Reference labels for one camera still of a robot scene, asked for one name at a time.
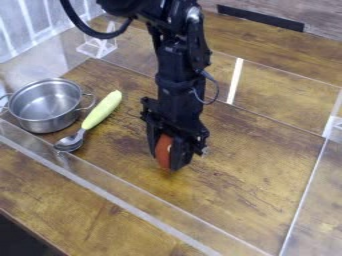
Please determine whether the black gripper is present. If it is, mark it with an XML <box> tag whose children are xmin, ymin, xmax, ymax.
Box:
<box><xmin>140</xmin><ymin>75</ymin><xmax>209</xmax><ymax>171</ymax></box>

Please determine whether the red white plush mushroom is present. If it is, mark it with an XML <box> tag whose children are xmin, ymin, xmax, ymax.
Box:
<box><xmin>154</xmin><ymin>134</ymin><xmax>172</xmax><ymax>169</ymax></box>

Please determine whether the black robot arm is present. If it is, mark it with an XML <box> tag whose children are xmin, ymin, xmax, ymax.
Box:
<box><xmin>96</xmin><ymin>0</ymin><xmax>210</xmax><ymax>171</ymax></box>

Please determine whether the silver metal pot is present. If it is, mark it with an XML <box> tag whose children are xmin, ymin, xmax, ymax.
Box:
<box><xmin>0</xmin><ymin>78</ymin><xmax>96</xmax><ymax>134</ymax></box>

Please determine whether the clear acrylic front barrier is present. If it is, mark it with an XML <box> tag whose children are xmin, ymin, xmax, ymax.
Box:
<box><xmin>0</xmin><ymin>118</ymin><xmax>271</xmax><ymax>256</ymax></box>

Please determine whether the clear acrylic triangle stand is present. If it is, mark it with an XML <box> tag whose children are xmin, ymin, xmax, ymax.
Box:
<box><xmin>74</xmin><ymin>20</ymin><xmax>118</xmax><ymax>60</ymax></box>

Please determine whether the black strip on table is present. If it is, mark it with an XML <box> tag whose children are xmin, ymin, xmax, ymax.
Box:
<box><xmin>216</xmin><ymin>4</ymin><xmax>304</xmax><ymax>32</ymax></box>

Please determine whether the spoon with green handle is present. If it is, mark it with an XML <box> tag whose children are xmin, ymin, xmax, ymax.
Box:
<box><xmin>53</xmin><ymin>90</ymin><xmax>122</xmax><ymax>152</ymax></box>

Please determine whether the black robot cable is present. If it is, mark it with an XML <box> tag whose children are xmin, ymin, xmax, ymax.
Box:
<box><xmin>58</xmin><ymin>0</ymin><xmax>133</xmax><ymax>40</ymax></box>

